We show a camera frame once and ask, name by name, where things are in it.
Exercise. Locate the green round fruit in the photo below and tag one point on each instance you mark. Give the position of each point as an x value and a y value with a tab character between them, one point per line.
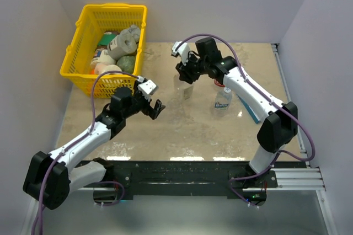
127	63

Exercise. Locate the green box in basket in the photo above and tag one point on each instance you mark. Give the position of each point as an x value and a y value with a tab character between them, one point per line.
106	39

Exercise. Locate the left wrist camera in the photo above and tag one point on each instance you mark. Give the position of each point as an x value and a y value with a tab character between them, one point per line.
147	87

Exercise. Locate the yellow plastic basket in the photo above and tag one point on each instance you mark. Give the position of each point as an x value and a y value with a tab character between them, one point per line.
93	22

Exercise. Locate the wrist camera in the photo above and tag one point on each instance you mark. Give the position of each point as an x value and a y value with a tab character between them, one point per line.
181	50
147	87

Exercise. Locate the clear white bottle cap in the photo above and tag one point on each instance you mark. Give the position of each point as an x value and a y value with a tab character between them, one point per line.
226	90

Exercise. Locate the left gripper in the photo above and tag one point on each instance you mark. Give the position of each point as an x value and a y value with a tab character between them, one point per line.
149	110

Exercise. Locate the grey paper roll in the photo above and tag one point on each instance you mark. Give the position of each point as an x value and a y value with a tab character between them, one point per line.
125	43

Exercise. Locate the cream labelled container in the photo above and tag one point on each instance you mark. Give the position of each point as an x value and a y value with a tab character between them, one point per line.
101	56

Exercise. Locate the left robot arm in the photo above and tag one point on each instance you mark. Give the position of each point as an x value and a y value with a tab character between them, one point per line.
52	177

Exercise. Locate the clear bottle with red ring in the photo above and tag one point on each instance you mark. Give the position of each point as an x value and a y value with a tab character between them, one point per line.
218	83

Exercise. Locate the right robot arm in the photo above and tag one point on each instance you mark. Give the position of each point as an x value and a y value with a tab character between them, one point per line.
278	126

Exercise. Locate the clear labelled bottle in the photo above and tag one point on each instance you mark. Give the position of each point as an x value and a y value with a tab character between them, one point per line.
222	103

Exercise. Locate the white tape roll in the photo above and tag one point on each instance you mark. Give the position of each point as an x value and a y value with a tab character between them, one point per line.
101	68

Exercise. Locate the blue white toothpaste box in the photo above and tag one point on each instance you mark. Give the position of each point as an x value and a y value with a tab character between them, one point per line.
250	111

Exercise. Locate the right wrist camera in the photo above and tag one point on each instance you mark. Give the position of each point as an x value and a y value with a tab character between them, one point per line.
181	50

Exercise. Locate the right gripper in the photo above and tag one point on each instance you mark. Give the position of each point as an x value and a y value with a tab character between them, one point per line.
185	70

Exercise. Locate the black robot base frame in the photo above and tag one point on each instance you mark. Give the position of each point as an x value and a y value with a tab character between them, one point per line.
130	179

